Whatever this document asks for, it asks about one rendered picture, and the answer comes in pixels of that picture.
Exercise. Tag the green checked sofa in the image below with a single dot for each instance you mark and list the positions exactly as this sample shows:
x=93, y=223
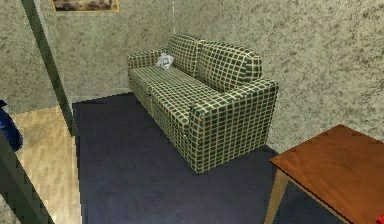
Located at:
x=206, y=110

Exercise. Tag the white patterned cushion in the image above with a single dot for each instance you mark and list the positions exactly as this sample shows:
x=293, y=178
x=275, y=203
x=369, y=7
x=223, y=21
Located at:
x=165, y=61

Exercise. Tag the brown wooden table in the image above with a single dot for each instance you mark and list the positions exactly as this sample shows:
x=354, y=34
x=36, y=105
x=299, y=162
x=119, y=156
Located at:
x=340, y=166

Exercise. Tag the dark blue round object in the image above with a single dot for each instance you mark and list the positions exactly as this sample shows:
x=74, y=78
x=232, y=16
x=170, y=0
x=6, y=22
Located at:
x=9, y=128

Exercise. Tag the small red object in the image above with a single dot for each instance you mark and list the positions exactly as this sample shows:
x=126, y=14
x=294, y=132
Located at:
x=381, y=220

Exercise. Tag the framed wall picture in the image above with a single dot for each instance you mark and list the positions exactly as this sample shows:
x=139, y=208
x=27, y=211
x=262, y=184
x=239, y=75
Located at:
x=85, y=5

